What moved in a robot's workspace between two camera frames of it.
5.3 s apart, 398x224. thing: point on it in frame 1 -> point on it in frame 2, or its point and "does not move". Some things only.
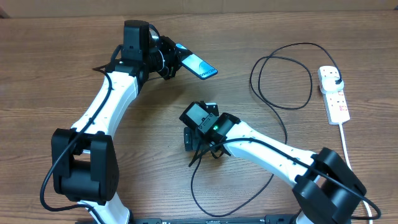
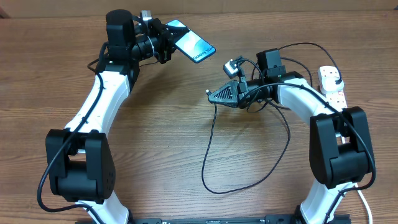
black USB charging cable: (223, 213) -> (282, 109)
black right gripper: (196, 140) -> (232, 88)
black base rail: (267, 219) does not move
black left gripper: (176, 57) -> (166, 38)
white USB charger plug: (329, 84) does not move
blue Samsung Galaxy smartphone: (197, 65) -> (191, 45)
